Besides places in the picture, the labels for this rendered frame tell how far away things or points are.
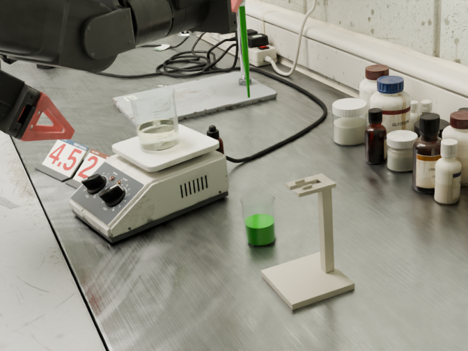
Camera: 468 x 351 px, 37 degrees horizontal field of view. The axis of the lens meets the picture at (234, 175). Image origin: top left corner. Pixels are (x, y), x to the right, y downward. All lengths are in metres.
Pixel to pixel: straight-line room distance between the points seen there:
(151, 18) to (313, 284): 0.35
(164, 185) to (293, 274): 0.24
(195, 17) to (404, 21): 0.67
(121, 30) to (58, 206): 0.52
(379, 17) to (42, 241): 0.75
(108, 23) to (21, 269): 0.44
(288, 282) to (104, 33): 0.37
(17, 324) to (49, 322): 0.04
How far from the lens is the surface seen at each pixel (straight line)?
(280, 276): 0.83
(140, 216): 0.96
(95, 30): 0.59
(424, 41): 1.28
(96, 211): 0.98
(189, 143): 1.01
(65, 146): 1.23
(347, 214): 0.97
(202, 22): 0.73
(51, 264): 0.94
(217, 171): 1.00
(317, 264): 0.85
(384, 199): 1.01
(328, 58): 1.47
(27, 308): 0.87
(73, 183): 1.15
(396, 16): 1.33
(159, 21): 0.66
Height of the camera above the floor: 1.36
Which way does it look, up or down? 25 degrees down
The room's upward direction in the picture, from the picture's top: 6 degrees counter-clockwise
